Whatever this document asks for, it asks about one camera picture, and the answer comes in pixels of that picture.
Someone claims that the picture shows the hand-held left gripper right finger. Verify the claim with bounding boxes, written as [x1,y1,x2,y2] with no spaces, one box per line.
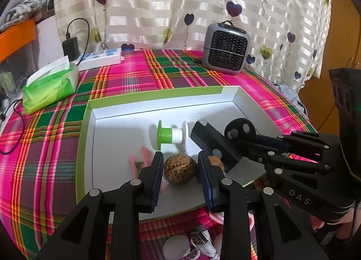
[197,151,330,260]

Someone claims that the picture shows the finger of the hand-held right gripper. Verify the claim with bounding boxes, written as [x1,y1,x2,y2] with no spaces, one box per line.
[255,131,343,153]
[240,147,333,176]

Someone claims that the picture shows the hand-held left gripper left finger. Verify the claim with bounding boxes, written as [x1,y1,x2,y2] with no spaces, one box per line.
[34,151,164,260]

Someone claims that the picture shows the brown walnut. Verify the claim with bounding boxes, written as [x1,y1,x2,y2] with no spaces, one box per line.
[164,154,198,185]
[208,155,225,175]

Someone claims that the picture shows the pink clip with silver knob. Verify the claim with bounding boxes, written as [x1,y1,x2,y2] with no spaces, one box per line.
[128,147,165,195]

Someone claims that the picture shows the black round magnetic holder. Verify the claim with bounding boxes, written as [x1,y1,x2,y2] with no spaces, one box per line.
[224,118,258,148]

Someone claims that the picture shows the black handheld device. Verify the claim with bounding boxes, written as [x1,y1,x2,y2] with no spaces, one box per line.
[190,119,243,174]

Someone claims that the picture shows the green and white spool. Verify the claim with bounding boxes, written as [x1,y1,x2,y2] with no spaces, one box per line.
[156,120,189,150]

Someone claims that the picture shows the green and white cardboard box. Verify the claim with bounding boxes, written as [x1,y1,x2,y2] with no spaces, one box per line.
[76,85,282,222]

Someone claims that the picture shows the white USB cable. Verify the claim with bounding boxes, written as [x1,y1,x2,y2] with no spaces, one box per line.
[188,230,218,259]

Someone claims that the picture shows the light blue cloth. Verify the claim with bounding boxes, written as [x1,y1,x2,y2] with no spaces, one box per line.
[269,82,309,116]

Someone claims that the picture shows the grey fan heater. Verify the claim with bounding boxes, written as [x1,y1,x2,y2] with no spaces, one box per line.
[202,21,251,75]

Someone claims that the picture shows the pink plaid tablecloth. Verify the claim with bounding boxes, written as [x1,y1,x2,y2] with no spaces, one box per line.
[0,48,319,260]

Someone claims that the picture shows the orange wooden wardrobe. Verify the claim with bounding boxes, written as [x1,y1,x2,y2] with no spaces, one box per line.
[297,0,361,136]

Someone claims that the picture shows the white power strip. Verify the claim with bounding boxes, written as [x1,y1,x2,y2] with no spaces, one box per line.
[76,48,125,72]

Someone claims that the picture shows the green tissue pack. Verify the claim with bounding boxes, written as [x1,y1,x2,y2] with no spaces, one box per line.
[22,55,80,115]

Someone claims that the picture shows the black power adapter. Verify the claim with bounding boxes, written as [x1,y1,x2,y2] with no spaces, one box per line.
[62,37,80,60]

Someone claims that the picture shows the heart print curtain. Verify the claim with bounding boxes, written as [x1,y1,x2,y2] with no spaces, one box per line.
[52,0,333,91]

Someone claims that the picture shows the clear plastic storage bin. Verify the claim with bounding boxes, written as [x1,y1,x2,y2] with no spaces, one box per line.
[0,41,38,102]

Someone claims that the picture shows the orange tray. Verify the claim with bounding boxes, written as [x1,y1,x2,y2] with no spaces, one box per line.
[0,19,37,63]

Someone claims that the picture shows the white cloth bundle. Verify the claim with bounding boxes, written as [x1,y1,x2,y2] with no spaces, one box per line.
[1,0,38,27]

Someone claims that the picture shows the thin black cable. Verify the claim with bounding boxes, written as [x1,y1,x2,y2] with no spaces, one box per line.
[0,98,26,155]

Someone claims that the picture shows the black adapter cable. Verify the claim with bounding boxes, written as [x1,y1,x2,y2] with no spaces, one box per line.
[65,18,91,54]

